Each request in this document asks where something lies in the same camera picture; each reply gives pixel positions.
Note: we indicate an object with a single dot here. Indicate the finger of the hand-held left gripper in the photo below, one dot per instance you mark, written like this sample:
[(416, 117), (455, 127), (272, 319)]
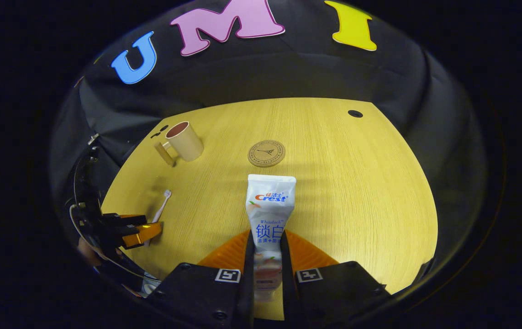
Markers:
[(144, 233), (128, 219)]

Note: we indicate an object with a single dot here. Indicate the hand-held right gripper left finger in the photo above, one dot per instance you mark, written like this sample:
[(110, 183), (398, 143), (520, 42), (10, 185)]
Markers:
[(248, 274)]

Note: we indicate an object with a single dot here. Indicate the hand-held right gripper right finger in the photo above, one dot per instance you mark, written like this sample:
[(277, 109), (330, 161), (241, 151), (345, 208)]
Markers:
[(287, 274)]

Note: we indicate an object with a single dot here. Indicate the pink toothbrush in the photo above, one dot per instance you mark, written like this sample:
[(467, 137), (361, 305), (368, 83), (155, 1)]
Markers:
[(161, 209)]

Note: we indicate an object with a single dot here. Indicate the white toothpaste tube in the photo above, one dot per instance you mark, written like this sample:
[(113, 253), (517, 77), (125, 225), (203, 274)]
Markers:
[(270, 214)]

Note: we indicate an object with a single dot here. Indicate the beige cup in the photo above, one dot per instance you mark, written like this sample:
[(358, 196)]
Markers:
[(187, 142)]

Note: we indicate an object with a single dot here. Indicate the round brown coaster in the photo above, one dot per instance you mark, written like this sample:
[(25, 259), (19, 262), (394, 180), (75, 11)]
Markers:
[(266, 153)]

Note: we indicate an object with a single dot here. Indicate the wooden desktop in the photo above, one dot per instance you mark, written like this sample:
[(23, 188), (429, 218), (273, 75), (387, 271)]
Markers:
[(343, 192)]

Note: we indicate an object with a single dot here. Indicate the white metal clip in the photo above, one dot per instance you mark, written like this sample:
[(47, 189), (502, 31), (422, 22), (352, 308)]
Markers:
[(93, 138)]

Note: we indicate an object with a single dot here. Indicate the black backdrop cloth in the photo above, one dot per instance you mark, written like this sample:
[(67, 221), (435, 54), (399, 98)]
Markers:
[(288, 73)]

